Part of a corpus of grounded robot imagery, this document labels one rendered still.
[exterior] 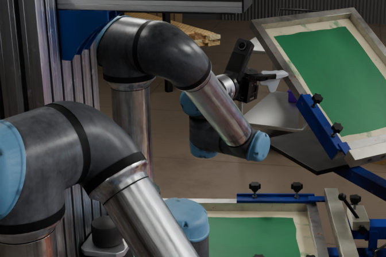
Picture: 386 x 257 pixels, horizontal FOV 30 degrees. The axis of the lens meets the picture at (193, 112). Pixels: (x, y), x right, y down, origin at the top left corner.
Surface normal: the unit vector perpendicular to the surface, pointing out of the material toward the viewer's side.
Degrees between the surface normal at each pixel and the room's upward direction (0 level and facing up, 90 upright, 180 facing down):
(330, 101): 32
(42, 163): 75
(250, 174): 0
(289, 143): 0
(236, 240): 0
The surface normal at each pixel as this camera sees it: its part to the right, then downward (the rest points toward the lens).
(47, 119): 0.31, -0.79
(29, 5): -0.22, 0.31
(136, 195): 0.26, -0.36
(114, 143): 0.61, -0.26
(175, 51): 0.26, 0.02
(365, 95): 0.22, -0.66
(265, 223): -0.02, -0.95
